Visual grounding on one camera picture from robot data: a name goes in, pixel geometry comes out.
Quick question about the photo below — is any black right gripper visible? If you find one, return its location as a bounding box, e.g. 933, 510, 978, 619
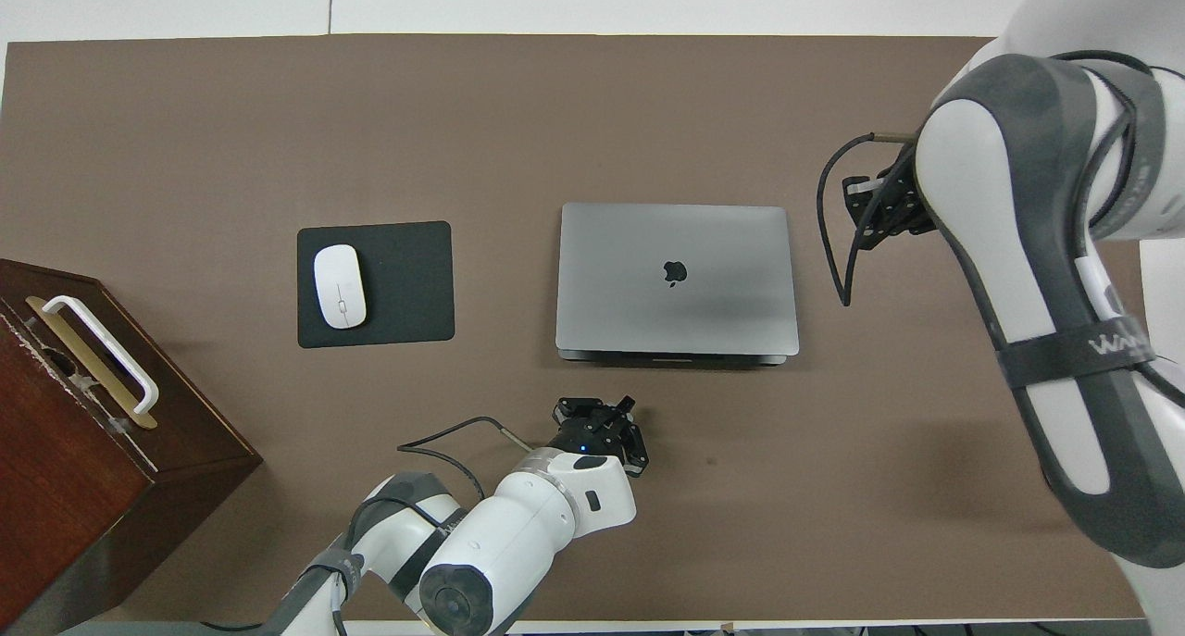
841, 145, 938, 251

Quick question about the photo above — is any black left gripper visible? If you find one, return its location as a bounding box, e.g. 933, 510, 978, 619
551, 395, 649, 478

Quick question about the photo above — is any grey apple laptop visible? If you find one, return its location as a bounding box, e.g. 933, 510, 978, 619
555, 202, 800, 367

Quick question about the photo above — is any black mouse pad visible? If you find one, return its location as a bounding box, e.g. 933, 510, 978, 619
296, 220, 456, 349

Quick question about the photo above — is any brown table mat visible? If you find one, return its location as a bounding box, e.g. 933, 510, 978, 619
0, 34, 1149, 623

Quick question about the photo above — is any white computer mouse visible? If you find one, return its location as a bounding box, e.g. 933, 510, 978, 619
313, 244, 368, 330

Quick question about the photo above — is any dark wooden box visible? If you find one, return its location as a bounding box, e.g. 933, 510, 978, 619
0, 258, 264, 632

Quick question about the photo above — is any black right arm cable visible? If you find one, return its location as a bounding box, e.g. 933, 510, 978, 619
817, 131, 922, 308

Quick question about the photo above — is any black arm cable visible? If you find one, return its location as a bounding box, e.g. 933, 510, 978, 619
817, 131, 922, 308
315, 417, 535, 636

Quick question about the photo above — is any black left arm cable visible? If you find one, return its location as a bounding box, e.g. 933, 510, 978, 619
315, 417, 535, 636

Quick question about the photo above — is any white box handle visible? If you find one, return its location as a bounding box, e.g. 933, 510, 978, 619
42, 295, 160, 417

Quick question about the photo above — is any brass handle plate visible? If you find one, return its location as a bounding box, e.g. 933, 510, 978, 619
25, 295, 158, 430

